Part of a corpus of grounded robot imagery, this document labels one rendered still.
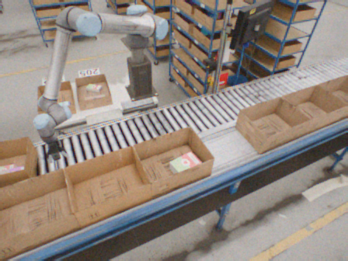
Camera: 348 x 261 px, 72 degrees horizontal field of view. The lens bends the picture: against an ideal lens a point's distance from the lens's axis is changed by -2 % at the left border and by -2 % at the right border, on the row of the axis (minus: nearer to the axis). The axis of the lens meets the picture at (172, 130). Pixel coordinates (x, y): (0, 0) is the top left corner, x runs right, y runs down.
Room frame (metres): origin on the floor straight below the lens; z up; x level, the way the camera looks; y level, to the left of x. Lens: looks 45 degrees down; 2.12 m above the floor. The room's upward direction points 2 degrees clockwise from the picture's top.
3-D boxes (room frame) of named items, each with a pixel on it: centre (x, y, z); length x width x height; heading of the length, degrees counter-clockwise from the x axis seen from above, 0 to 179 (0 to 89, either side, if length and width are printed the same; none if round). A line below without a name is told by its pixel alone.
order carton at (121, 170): (0.73, 0.34, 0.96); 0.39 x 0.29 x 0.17; 117
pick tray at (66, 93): (1.67, 1.03, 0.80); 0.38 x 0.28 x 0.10; 23
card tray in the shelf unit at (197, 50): (2.67, -0.42, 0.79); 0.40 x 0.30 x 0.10; 28
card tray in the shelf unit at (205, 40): (2.67, -0.41, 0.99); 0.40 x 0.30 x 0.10; 24
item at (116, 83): (1.83, 0.72, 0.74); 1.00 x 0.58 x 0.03; 114
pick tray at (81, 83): (1.81, 0.74, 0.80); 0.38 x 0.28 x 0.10; 21
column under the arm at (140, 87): (1.91, 0.31, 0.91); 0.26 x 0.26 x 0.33; 24
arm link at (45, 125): (1.02, 0.77, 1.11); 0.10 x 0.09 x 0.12; 143
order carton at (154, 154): (0.91, 0.00, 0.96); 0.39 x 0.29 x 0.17; 117
